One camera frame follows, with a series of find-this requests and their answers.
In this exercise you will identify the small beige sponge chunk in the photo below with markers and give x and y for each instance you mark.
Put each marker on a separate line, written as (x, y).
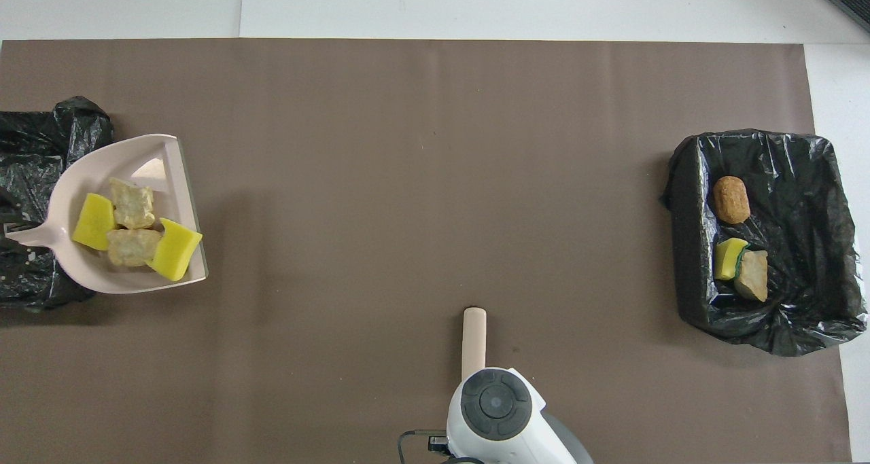
(132, 204)

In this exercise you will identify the pale pink dustpan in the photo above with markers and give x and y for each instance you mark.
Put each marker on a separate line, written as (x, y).
(75, 179)

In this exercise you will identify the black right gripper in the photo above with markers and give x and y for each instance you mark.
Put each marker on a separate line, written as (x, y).
(438, 443)

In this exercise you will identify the long beige sponge chunk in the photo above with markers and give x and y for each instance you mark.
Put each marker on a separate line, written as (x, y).
(132, 246)

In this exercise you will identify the notched yellow sponge piece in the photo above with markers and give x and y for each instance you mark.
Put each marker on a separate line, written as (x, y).
(175, 250)

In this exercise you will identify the brown table mat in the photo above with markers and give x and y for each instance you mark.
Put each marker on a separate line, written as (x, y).
(340, 145)

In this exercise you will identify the bin with black bag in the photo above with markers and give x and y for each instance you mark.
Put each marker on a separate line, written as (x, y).
(81, 117)
(802, 199)

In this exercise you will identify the yellow green-backed sponge piece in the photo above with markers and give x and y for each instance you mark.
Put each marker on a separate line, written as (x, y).
(727, 259)

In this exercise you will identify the orange-brown sponge lump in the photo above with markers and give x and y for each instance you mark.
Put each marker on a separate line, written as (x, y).
(731, 199)

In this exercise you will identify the beige hand brush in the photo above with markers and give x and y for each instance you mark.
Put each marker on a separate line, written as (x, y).
(474, 342)

